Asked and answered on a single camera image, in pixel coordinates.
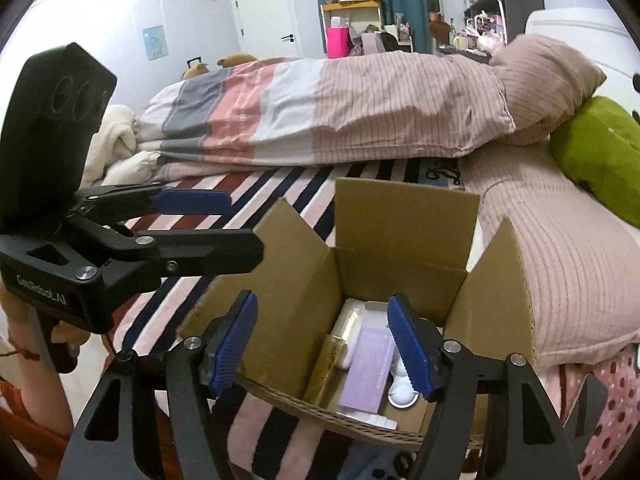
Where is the brown cardboard box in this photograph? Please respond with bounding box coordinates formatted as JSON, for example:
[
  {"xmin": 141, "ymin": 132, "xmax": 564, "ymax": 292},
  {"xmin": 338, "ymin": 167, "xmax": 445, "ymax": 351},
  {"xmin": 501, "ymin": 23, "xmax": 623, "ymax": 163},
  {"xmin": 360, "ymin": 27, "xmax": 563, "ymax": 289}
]
[{"xmin": 179, "ymin": 178, "xmax": 535, "ymax": 451}]

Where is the person's left hand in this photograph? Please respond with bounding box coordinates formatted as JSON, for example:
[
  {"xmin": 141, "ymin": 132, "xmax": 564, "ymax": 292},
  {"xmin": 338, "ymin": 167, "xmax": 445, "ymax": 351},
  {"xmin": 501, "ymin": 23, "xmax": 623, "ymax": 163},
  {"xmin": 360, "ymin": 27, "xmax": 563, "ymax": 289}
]
[{"xmin": 1, "ymin": 284, "xmax": 90, "ymax": 361}]

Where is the purple carton box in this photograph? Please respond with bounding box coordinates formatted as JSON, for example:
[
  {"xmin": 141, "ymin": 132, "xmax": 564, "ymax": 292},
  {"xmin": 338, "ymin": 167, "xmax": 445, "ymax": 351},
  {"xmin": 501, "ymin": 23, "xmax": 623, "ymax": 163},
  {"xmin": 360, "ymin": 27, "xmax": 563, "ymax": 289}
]
[{"xmin": 338, "ymin": 327, "xmax": 395, "ymax": 413}]

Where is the pink lower pillow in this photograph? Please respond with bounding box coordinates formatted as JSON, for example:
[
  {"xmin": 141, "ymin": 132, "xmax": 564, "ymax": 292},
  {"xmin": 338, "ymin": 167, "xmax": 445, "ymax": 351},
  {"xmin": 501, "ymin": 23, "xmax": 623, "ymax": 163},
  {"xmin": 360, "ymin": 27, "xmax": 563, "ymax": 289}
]
[{"xmin": 459, "ymin": 142, "xmax": 639, "ymax": 370}]

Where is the small white dropper bottle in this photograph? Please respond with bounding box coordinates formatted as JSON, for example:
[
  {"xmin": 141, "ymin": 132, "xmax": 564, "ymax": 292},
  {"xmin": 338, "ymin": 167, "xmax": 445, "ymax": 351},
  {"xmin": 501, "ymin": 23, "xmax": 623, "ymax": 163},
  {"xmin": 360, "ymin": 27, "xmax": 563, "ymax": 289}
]
[{"xmin": 387, "ymin": 354, "xmax": 419, "ymax": 410}]

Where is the white bed headboard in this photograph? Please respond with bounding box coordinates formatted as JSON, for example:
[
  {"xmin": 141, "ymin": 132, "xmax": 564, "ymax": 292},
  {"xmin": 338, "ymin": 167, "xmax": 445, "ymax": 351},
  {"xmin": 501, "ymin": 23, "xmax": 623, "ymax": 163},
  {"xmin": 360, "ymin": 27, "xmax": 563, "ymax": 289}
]
[{"xmin": 525, "ymin": 8, "xmax": 640, "ymax": 115}]

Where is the pink striped pillow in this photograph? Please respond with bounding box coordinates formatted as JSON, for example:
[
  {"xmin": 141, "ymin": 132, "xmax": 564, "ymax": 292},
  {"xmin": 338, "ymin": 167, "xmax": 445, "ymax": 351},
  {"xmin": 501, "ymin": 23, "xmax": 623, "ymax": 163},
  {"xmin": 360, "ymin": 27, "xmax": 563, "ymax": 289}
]
[{"xmin": 489, "ymin": 35, "xmax": 606, "ymax": 146}]

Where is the striped fleece blanket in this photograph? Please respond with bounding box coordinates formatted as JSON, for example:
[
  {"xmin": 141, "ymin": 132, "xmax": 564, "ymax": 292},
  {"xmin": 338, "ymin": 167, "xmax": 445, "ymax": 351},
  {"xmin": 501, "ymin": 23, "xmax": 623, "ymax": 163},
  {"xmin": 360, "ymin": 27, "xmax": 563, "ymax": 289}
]
[{"xmin": 115, "ymin": 159, "xmax": 480, "ymax": 479}]

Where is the brown teddy bear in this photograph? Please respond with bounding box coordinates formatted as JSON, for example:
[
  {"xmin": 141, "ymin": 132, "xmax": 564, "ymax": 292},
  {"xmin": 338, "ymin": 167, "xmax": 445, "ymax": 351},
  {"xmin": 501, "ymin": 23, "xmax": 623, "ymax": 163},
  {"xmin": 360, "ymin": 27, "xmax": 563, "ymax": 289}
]
[{"xmin": 181, "ymin": 53, "xmax": 256, "ymax": 80}]

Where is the white door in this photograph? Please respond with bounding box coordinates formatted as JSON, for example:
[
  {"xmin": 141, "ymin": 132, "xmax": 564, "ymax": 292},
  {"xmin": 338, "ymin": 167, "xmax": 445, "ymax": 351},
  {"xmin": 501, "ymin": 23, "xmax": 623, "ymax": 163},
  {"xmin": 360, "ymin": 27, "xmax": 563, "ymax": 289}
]
[{"xmin": 232, "ymin": 0, "xmax": 303, "ymax": 58}]

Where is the white yellow rectangular case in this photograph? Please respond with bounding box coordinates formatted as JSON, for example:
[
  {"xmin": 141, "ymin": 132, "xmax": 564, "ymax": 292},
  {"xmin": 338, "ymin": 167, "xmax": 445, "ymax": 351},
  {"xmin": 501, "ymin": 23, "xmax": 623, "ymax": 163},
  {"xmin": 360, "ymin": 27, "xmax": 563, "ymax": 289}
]
[{"xmin": 331, "ymin": 298, "xmax": 375, "ymax": 370}]

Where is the black suitcase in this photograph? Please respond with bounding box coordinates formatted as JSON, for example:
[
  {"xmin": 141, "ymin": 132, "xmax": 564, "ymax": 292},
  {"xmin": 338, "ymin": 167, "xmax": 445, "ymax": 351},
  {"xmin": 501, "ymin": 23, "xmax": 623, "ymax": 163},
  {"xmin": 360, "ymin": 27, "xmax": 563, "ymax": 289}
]
[{"xmin": 186, "ymin": 56, "xmax": 202, "ymax": 68}]

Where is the striped folded duvet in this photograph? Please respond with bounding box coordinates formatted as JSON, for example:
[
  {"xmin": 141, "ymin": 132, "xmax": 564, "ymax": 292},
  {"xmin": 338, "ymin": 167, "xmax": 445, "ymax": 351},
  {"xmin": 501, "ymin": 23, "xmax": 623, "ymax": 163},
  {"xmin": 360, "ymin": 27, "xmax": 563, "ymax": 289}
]
[{"xmin": 134, "ymin": 51, "xmax": 515, "ymax": 180}]

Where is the yellow wooden shelf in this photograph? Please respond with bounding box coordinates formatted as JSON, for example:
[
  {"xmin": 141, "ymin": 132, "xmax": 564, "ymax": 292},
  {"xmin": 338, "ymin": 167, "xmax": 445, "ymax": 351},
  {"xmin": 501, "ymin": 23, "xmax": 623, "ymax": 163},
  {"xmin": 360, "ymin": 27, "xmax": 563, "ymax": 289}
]
[{"xmin": 320, "ymin": 0, "xmax": 384, "ymax": 39}]

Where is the white earbuds case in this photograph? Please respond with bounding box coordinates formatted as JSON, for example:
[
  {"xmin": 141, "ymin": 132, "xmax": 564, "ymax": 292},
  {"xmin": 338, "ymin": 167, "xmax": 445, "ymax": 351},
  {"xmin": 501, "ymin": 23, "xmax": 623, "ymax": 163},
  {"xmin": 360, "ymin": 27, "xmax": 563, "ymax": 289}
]
[{"xmin": 362, "ymin": 301, "xmax": 388, "ymax": 328}]

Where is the pink gift bag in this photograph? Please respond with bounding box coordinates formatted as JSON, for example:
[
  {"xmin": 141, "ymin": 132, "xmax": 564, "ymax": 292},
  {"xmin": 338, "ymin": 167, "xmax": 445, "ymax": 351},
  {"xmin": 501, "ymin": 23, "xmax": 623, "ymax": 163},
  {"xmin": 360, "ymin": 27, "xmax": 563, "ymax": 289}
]
[{"xmin": 326, "ymin": 27, "xmax": 352, "ymax": 58}]

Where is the blue wall poster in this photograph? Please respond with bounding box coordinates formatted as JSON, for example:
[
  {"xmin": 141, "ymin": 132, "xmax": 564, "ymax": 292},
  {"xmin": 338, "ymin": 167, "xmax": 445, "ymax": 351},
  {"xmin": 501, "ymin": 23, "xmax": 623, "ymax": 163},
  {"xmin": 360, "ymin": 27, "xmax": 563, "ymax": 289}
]
[{"xmin": 142, "ymin": 25, "xmax": 169, "ymax": 61}]

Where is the gold brown tube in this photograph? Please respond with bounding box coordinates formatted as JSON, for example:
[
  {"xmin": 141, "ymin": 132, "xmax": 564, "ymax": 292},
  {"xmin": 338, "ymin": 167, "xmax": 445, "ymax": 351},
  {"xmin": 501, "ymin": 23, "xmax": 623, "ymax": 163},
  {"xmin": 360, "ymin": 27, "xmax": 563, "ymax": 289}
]
[{"xmin": 303, "ymin": 335, "xmax": 347, "ymax": 406}]

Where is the brown plush on desk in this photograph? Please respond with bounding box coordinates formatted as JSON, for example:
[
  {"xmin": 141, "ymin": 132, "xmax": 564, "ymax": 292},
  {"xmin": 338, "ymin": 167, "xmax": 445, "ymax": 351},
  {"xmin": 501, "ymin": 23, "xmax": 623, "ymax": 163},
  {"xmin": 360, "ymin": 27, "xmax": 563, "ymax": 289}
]
[{"xmin": 428, "ymin": 12, "xmax": 450, "ymax": 46}]

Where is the green plush toy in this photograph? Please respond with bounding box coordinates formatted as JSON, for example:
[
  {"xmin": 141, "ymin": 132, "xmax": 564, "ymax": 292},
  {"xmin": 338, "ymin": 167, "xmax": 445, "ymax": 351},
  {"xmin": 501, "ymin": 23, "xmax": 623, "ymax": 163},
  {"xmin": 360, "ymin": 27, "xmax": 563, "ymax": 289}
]
[{"xmin": 550, "ymin": 96, "xmax": 639, "ymax": 226}]

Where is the cream fluffy blanket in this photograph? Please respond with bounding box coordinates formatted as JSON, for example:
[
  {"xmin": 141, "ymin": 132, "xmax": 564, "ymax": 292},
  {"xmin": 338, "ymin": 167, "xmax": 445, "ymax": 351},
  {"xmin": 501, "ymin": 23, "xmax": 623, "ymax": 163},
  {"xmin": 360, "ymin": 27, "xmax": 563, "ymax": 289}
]
[{"xmin": 80, "ymin": 104, "xmax": 160, "ymax": 188}]

